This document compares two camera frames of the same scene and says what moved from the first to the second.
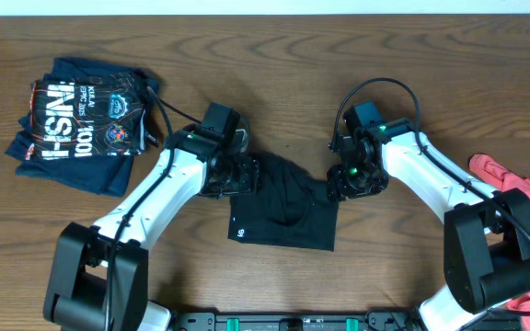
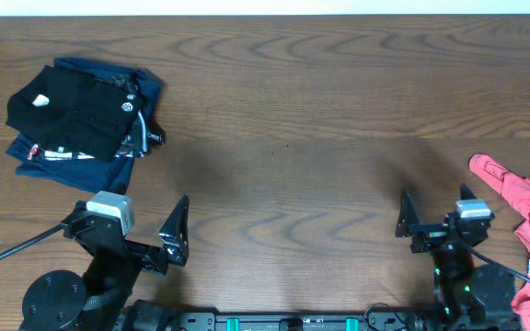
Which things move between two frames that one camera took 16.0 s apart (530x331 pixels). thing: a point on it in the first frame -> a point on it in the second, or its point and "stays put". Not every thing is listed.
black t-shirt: [291, 209] -> [76, 113]
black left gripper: [248, 182] -> [171, 233]
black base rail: [375, 321] stays put
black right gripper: [337, 182] -> [431, 234]
